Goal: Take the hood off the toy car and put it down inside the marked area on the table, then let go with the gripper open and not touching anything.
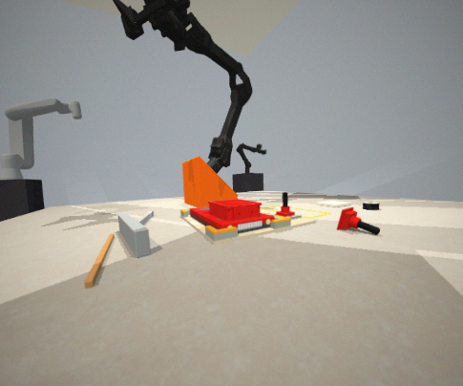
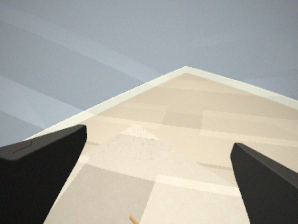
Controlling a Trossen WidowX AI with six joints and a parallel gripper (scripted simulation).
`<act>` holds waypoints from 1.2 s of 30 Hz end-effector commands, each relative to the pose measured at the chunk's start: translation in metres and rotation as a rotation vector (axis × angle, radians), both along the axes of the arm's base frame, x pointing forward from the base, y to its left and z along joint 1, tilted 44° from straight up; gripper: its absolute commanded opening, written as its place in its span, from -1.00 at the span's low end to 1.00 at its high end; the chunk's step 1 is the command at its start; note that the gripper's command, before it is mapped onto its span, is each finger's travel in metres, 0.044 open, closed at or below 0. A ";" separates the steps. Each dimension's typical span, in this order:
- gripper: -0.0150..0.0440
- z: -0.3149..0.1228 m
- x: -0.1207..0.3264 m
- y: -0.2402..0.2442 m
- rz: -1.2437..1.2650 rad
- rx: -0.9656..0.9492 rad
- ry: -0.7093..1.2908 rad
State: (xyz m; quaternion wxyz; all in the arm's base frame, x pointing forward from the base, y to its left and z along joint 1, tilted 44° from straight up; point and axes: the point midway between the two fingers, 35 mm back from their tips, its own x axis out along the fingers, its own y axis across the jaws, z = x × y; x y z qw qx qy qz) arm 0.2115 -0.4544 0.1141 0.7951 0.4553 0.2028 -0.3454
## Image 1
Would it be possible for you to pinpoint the orange long thin bar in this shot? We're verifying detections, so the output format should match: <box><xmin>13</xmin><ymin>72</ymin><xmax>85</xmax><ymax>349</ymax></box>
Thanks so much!
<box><xmin>84</xmin><ymin>234</ymin><xmax>115</xmax><ymax>289</ymax></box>

